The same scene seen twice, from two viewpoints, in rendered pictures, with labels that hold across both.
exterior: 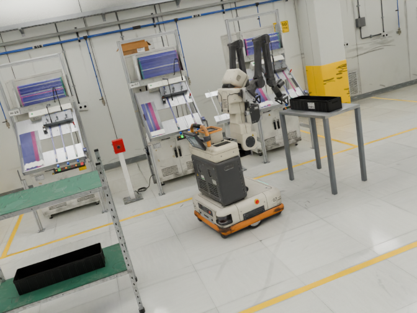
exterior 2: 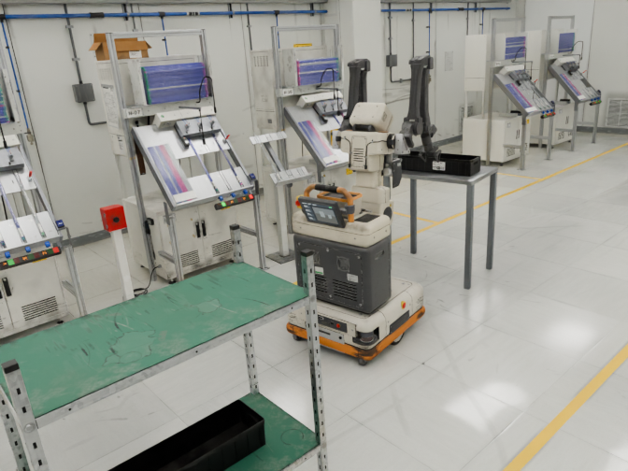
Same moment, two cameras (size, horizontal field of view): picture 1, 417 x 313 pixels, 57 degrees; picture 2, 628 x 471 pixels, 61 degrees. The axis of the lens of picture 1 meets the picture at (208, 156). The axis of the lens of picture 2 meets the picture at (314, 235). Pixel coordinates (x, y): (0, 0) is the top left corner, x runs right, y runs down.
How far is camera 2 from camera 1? 1.59 m
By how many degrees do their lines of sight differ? 25
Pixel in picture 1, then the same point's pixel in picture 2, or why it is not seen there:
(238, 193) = (384, 293)
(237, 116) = (374, 176)
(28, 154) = not seen: outside the picture
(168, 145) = (187, 218)
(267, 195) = (413, 295)
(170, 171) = (187, 261)
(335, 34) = (374, 72)
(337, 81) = not seen: hidden behind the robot
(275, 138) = not seen: hidden behind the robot
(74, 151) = (37, 227)
